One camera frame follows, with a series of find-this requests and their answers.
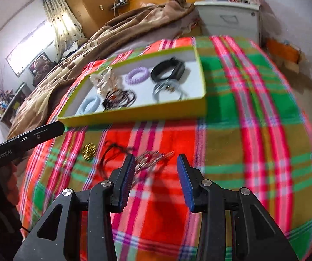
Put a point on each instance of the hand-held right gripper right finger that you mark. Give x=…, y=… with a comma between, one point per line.
x=185, y=182

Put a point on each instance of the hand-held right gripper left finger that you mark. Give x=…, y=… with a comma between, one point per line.
x=127, y=179

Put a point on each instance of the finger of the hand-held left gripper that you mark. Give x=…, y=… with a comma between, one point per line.
x=44, y=133

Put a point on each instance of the gold ornament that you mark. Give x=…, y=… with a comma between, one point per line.
x=89, y=152

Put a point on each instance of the yellow cardboard box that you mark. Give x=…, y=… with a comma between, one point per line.
x=134, y=117

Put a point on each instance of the clear hair claw clip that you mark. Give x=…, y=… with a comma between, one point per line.
x=104, y=78

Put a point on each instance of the black wristband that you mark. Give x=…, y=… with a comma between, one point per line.
x=177, y=70

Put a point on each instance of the person's left hand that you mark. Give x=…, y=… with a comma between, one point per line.
x=11, y=176

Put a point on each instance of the dark shelf unit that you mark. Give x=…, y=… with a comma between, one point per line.
x=13, y=106

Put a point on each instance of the plaid cloth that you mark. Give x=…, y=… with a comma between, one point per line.
x=226, y=141

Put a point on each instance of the plush teddy bear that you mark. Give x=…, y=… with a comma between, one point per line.
x=40, y=65

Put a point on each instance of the window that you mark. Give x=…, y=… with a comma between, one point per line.
x=31, y=49

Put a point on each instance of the dotted curtain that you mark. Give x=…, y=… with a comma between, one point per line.
x=63, y=24

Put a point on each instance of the brown patterned blanket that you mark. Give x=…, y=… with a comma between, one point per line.
x=123, y=32

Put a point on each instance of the wooden wardrobe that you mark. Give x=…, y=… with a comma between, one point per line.
x=90, y=0

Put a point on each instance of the power strip with plugs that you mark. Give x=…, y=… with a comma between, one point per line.
x=120, y=2

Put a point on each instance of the orange box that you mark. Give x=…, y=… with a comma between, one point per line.
x=281, y=49

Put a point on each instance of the grey nightstand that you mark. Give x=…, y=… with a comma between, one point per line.
x=226, y=19

